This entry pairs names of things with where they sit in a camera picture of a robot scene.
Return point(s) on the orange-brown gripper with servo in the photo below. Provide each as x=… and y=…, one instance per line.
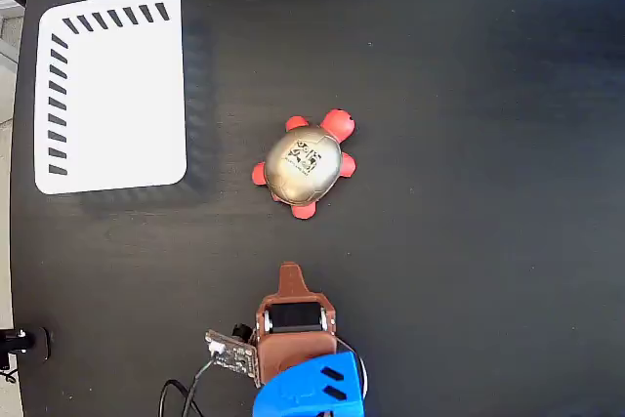
x=296, y=350

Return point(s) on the red turtle toy gold shell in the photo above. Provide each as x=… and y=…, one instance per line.
x=303, y=173

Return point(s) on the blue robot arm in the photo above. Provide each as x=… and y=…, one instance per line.
x=303, y=387

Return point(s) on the white slotted tray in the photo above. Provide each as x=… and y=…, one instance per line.
x=122, y=95

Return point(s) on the black stand clamp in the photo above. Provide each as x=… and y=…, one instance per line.
x=19, y=341

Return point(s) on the camera circuit board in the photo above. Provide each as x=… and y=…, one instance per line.
x=234, y=353

